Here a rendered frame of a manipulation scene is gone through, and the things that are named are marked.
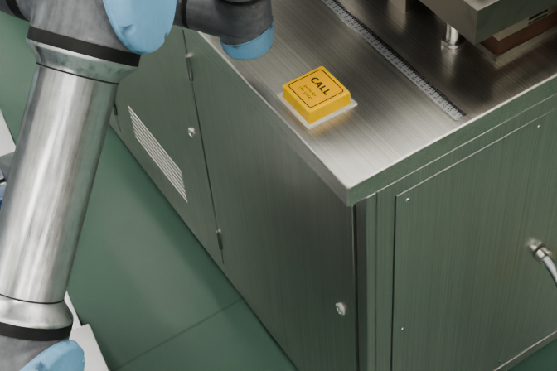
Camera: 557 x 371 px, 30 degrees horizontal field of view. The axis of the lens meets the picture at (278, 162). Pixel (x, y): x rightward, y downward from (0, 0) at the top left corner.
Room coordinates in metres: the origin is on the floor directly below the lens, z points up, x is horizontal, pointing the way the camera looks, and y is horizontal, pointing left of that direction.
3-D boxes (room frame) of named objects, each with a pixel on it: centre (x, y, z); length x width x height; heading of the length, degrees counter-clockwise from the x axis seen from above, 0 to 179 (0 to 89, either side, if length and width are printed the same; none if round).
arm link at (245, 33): (1.13, 0.04, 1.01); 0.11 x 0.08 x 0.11; 61
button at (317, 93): (1.05, -0.06, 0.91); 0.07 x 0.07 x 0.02; 28
